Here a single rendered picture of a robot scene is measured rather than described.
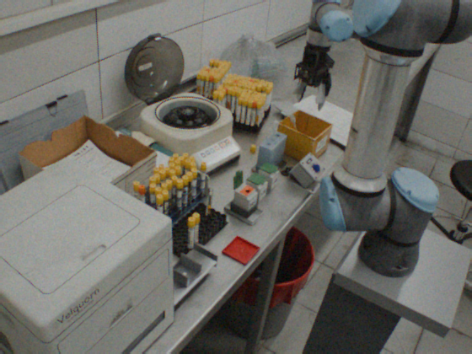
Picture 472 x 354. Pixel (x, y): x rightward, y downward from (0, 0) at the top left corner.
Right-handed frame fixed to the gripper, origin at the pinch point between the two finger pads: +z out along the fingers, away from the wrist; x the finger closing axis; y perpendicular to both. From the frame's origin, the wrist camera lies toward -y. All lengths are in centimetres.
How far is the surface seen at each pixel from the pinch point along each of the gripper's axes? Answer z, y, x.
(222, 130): 8.4, 21.1, -16.7
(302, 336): 105, 2, 21
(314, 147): 11.4, 5.0, 6.5
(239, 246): 17, 48, 11
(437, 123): 83, -204, 18
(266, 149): 8.2, 20.8, -1.4
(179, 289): 14, 70, 11
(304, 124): 12.0, -6.2, -3.3
